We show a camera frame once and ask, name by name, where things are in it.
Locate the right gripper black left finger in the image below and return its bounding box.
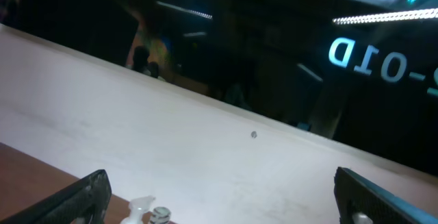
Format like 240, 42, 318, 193
1, 169, 112, 224

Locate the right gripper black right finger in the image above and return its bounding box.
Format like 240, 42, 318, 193
334, 167, 437, 224

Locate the clear spray bottle purple liquid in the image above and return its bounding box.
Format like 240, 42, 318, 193
120, 195, 155, 224

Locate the dark glass window pane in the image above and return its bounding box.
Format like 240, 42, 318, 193
1, 0, 437, 175

